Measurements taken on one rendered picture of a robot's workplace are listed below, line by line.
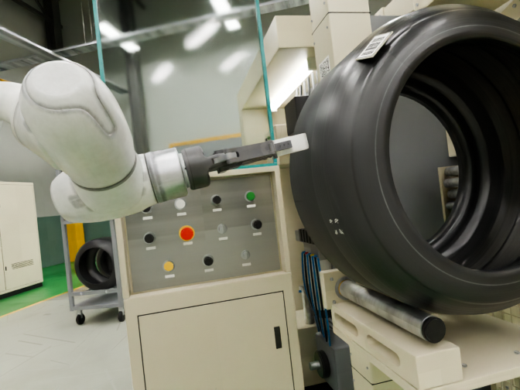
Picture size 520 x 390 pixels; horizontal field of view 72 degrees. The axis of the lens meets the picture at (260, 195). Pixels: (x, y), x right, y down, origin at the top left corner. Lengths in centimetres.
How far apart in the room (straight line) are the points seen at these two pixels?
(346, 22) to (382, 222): 68
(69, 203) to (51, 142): 16
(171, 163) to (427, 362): 55
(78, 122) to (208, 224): 83
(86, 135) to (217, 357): 95
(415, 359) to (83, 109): 63
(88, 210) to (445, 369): 65
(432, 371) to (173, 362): 80
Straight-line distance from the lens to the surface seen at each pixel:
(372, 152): 61
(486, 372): 82
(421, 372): 73
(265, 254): 128
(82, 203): 62
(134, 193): 60
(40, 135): 50
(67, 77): 49
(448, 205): 133
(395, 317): 78
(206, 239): 125
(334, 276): 99
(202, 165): 62
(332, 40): 111
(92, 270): 488
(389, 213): 62
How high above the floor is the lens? 116
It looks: 1 degrees up
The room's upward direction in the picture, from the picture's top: 6 degrees counter-clockwise
